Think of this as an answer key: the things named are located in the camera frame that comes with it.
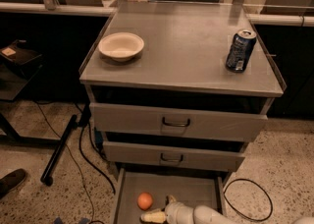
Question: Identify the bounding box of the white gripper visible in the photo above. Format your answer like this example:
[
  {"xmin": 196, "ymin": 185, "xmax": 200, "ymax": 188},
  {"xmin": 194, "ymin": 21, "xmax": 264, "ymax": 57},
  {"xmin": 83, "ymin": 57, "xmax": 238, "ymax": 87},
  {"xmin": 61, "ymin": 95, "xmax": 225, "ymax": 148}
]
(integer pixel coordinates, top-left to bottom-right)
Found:
[{"xmin": 140, "ymin": 195, "xmax": 194, "ymax": 224}]

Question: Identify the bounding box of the orange fruit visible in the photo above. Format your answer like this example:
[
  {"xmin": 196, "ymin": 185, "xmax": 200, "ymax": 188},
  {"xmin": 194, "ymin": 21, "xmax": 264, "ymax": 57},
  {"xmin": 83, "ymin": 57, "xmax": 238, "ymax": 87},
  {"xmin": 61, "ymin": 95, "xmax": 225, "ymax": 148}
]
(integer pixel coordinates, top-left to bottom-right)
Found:
[{"xmin": 137, "ymin": 192, "xmax": 153, "ymax": 210}]

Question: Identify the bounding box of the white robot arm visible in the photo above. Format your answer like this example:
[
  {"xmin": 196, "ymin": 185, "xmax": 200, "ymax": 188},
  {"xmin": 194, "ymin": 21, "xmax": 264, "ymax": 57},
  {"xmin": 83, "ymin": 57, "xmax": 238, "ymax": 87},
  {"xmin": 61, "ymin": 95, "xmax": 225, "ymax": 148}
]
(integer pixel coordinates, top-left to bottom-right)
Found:
[{"xmin": 140, "ymin": 196, "xmax": 237, "ymax": 224}]

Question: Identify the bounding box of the bottom grey open drawer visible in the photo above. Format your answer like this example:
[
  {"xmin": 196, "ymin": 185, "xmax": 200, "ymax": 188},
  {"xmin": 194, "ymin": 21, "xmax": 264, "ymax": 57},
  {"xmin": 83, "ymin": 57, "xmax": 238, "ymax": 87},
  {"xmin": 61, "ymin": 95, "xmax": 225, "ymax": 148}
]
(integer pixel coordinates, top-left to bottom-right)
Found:
[{"xmin": 110, "ymin": 166, "xmax": 226, "ymax": 224}]

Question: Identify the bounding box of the middle grey drawer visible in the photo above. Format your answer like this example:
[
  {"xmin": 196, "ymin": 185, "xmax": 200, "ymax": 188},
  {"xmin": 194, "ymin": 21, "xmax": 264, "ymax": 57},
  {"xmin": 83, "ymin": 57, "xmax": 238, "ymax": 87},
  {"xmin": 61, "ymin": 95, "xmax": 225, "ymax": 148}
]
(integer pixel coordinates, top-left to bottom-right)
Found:
[{"xmin": 103, "ymin": 141, "xmax": 244, "ymax": 172}]

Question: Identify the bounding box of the top grey drawer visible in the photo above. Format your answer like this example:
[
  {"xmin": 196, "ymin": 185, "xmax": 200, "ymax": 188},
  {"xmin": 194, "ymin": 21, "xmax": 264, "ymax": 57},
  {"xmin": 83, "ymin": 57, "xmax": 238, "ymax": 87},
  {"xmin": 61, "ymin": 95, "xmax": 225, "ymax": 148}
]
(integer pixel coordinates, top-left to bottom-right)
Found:
[{"xmin": 90, "ymin": 102, "xmax": 267, "ymax": 141}]

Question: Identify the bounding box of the grey metal drawer cabinet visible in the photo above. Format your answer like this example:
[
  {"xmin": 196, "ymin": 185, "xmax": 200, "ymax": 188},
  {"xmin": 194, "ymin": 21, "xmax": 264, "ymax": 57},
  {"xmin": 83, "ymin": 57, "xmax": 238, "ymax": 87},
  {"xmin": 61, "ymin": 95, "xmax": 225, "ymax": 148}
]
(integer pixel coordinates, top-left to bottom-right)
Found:
[{"xmin": 78, "ymin": 0, "xmax": 288, "ymax": 224}]

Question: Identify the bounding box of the black metal floor bar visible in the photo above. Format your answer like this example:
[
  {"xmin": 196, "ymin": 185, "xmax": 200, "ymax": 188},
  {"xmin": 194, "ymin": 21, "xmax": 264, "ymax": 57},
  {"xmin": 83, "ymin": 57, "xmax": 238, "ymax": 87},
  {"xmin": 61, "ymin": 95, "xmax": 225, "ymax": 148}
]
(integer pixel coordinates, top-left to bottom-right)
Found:
[{"xmin": 40, "ymin": 115, "xmax": 77, "ymax": 187}]

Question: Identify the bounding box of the dark shoe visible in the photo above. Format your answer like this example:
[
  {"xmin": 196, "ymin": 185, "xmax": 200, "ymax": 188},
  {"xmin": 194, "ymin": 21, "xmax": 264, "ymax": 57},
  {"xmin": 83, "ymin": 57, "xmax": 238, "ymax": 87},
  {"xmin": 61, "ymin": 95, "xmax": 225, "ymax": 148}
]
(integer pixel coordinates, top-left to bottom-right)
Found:
[{"xmin": 0, "ymin": 169, "xmax": 27, "ymax": 198}]

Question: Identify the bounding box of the white paper bowl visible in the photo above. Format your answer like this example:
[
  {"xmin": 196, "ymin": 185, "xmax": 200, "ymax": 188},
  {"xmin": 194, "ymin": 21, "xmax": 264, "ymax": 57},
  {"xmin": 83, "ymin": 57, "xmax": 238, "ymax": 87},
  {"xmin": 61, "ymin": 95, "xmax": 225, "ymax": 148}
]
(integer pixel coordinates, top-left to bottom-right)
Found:
[{"xmin": 98, "ymin": 32, "xmax": 144, "ymax": 62}]

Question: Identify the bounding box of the blue soda can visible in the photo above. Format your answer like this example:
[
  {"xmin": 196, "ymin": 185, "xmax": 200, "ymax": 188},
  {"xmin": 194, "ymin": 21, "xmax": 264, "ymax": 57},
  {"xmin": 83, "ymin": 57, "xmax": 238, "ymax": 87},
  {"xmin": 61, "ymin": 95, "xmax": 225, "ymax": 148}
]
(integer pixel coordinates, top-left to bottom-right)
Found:
[{"xmin": 226, "ymin": 28, "xmax": 257, "ymax": 73}]

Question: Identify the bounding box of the dark side table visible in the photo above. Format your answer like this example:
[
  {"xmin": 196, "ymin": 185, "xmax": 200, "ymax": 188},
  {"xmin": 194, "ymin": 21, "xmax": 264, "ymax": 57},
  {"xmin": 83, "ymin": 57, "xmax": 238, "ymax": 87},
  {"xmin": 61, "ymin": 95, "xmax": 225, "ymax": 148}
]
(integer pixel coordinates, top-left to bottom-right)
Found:
[{"xmin": 0, "ymin": 65, "xmax": 60, "ymax": 148}]

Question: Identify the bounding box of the black box on shelf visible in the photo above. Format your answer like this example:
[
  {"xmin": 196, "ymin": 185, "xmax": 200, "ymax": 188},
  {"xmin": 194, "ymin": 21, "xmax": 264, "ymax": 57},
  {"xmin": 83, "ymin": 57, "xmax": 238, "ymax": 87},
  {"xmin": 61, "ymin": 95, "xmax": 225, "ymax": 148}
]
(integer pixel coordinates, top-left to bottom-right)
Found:
[{"xmin": 0, "ymin": 39, "xmax": 43, "ymax": 80}]

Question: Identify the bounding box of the black cable loop right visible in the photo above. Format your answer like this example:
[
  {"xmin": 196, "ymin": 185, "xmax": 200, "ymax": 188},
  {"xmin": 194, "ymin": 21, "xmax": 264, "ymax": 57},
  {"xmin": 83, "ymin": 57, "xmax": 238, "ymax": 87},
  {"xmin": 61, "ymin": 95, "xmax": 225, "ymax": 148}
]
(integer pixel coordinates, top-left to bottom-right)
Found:
[{"xmin": 223, "ymin": 178, "xmax": 274, "ymax": 223}]

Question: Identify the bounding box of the black cable left floor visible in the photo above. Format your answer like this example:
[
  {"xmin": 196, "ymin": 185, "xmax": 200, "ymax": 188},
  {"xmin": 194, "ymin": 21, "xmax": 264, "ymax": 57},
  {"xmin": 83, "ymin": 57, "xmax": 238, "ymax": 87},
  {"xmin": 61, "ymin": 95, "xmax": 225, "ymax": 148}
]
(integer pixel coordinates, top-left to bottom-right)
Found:
[{"xmin": 32, "ymin": 100, "xmax": 117, "ymax": 224}]

